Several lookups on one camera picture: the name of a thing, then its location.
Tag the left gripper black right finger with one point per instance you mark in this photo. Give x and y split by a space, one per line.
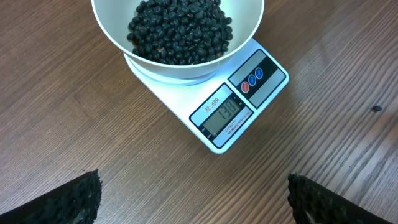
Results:
313 203

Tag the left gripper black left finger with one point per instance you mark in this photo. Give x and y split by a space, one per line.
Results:
77 201

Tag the pile of black beans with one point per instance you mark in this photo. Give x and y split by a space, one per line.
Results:
180 32

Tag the white digital kitchen scale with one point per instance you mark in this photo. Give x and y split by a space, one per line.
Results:
218 108

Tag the white bowl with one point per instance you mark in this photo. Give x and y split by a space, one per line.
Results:
113 17

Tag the stray black bean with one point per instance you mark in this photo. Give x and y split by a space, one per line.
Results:
376 108

